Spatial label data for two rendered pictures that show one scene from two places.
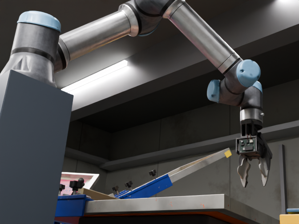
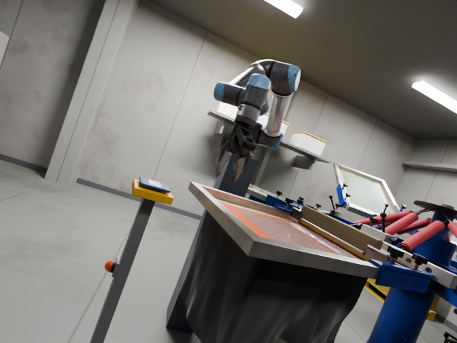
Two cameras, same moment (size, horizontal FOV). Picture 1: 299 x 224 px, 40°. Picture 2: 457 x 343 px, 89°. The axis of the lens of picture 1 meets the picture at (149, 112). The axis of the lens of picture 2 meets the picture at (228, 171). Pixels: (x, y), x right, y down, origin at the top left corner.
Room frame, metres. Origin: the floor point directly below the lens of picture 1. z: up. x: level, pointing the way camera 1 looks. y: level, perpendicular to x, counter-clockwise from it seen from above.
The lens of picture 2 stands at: (1.69, -1.04, 1.13)
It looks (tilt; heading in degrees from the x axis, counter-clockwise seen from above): 2 degrees down; 119
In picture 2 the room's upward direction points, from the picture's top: 21 degrees clockwise
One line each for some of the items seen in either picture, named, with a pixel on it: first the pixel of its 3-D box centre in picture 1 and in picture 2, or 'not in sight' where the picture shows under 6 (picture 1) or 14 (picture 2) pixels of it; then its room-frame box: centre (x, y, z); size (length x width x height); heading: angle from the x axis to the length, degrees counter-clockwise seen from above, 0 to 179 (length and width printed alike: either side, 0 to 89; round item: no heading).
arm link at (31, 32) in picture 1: (37, 38); (251, 132); (0.99, 0.33, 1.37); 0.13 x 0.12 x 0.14; 14
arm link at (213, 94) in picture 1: (227, 90); (254, 102); (1.26, -0.26, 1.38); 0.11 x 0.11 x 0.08; 14
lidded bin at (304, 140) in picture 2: not in sight; (306, 143); (0.74, 2.79, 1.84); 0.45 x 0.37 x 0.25; 43
